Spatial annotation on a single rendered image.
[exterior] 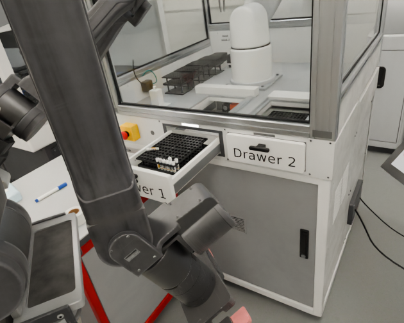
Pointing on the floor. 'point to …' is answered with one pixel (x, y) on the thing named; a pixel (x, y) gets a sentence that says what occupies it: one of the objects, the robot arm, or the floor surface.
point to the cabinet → (286, 223)
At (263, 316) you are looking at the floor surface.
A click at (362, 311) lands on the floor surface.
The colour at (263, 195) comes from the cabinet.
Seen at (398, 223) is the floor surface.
